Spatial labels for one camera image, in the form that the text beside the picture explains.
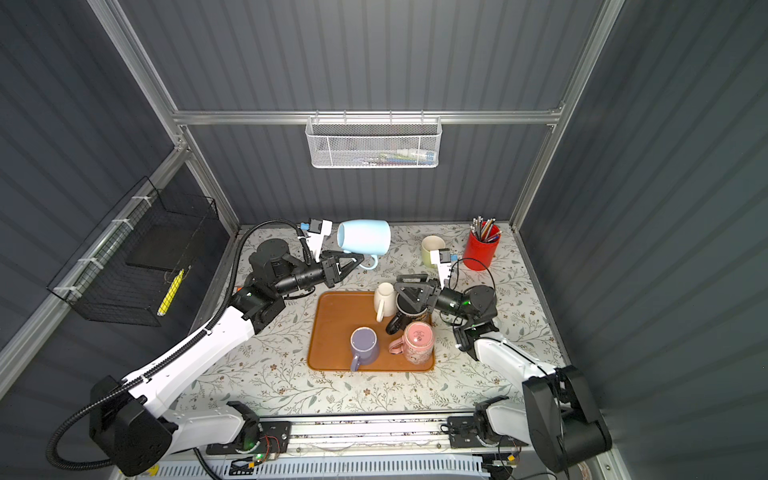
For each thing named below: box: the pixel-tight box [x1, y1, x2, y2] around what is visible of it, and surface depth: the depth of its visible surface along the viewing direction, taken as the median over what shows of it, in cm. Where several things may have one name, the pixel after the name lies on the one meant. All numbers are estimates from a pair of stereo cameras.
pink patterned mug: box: [388, 321, 434, 365], surface depth 81 cm
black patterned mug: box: [386, 296, 432, 335], surface depth 86 cm
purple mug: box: [350, 326, 380, 372], surface depth 83 cm
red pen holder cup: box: [463, 217, 502, 271], surface depth 103 cm
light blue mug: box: [337, 220, 391, 271], surface depth 66 cm
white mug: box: [374, 282, 397, 323], surface depth 91 cm
